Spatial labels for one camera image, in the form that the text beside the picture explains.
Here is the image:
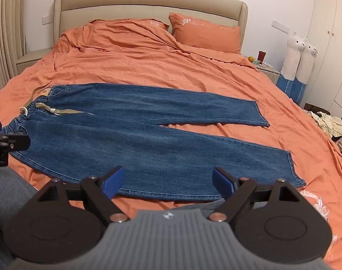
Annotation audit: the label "orange embroidered pillow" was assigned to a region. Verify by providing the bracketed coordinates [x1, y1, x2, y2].
[169, 12, 242, 54]
[89, 18, 170, 32]

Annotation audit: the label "white wardrobe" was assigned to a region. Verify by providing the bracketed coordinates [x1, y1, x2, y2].
[304, 0, 342, 119]

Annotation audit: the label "beige upholstered headboard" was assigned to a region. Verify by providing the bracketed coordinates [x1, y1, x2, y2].
[53, 0, 249, 54]

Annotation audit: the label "person's grey trouser leg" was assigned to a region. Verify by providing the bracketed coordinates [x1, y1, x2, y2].
[0, 168, 40, 262]

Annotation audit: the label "beige curtain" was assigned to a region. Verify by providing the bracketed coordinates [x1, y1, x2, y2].
[0, 0, 27, 96]

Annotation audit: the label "beige bedside table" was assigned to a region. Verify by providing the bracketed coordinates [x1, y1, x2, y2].
[16, 48, 54, 75]

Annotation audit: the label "white cable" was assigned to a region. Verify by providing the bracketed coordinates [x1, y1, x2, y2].
[261, 62, 281, 77]

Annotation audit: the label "white wall socket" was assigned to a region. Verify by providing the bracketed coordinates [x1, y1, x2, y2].
[272, 19, 290, 32]

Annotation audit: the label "white bedside table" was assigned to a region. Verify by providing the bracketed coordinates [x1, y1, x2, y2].
[255, 62, 281, 85]

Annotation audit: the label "blue denim pants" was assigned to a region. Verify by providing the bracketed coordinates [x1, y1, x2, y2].
[0, 83, 307, 203]

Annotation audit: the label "orange duvet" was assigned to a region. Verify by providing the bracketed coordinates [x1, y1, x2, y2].
[0, 19, 342, 270]

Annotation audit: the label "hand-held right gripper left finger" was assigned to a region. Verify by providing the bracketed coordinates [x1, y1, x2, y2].
[36, 165, 130, 223]

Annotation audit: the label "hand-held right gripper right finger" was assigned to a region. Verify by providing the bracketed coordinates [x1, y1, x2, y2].
[209, 167, 301, 223]

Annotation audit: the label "pile of clothes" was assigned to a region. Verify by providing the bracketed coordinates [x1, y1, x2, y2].
[305, 109, 342, 164]

